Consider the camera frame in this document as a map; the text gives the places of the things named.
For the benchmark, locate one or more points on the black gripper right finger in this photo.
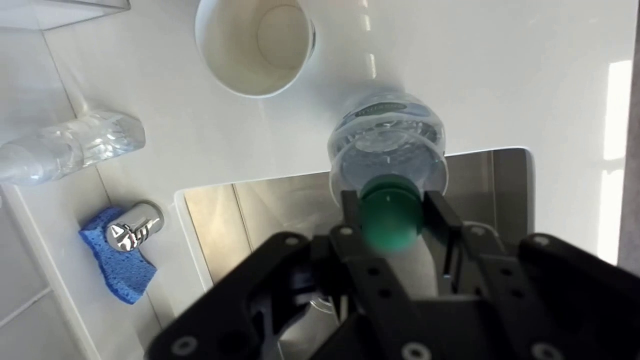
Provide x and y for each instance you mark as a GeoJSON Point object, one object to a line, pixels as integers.
{"type": "Point", "coordinates": [547, 300]}

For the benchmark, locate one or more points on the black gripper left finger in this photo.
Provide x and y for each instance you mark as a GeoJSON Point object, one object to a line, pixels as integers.
{"type": "Point", "coordinates": [287, 313]}

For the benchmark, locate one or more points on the green bottle cap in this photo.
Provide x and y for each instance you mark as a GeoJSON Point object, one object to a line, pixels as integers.
{"type": "Point", "coordinates": [391, 215]}

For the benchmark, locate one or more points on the clear dish soap bottle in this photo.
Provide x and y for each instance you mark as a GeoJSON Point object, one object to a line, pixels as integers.
{"type": "Point", "coordinates": [391, 141]}

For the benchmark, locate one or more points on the small clear plastic bottle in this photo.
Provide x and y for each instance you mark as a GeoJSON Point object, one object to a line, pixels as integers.
{"type": "Point", "coordinates": [72, 147]}

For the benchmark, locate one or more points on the stainless steel sink basin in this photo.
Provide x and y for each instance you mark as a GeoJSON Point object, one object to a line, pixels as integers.
{"type": "Point", "coordinates": [266, 206]}

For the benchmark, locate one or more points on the blue sponge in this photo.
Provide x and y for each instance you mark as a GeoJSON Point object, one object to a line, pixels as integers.
{"type": "Point", "coordinates": [122, 272]}

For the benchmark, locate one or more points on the small metal cylinder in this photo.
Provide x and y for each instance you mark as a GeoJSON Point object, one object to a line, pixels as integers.
{"type": "Point", "coordinates": [133, 226]}

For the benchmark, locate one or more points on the white paper cup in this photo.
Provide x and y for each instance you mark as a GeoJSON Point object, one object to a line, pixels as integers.
{"type": "Point", "coordinates": [256, 46]}

